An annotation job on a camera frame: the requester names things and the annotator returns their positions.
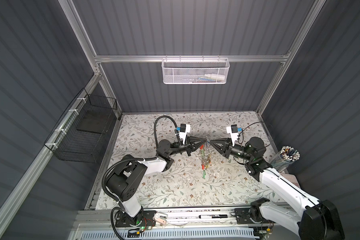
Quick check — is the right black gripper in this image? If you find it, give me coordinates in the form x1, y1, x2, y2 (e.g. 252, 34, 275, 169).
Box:
210, 138, 252, 163

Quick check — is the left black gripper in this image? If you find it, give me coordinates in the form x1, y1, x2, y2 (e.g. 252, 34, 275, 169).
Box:
167, 137, 205, 159

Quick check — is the large keyring with coloured keys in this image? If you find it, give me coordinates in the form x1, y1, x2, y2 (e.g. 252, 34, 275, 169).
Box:
200, 137, 212, 180

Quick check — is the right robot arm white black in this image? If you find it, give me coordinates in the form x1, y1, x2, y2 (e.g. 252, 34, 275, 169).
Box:
210, 137, 346, 240

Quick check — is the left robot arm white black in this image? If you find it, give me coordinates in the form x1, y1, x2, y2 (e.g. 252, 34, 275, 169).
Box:
102, 136, 207, 222

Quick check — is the clear cup of pens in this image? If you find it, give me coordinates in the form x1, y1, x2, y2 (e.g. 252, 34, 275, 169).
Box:
269, 146, 301, 172

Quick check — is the white bottle in basket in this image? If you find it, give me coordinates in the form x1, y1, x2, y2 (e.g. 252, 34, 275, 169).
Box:
204, 74, 226, 82

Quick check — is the black marker pen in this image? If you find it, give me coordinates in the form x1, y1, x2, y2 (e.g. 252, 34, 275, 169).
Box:
199, 215, 228, 219

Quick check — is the pink calculator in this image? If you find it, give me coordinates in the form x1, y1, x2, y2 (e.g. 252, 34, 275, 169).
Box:
282, 174, 301, 189

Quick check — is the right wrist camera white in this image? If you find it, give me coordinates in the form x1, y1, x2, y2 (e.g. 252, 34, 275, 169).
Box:
226, 125, 239, 146

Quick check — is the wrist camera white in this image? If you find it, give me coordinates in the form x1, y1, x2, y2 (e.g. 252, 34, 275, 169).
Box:
175, 124, 191, 145
226, 125, 239, 146

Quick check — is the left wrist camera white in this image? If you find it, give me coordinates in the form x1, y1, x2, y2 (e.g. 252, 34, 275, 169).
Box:
175, 124, 191, 145

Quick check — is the white wire mesh basket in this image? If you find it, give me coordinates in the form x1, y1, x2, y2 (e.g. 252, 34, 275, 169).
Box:
161, 57, 230, 85

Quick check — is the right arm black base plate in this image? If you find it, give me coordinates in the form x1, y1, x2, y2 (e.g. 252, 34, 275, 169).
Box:
231, 207, 274, 225

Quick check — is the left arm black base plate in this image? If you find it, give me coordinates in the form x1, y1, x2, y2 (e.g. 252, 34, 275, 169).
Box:
115, 210, 157, 228

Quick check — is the black corrugated cable hose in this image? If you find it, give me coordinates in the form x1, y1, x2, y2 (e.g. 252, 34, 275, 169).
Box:
101, 115, 181, 240

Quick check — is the black wire mesh basket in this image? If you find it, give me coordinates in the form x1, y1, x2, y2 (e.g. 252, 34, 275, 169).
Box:
45, 89, 118, 164

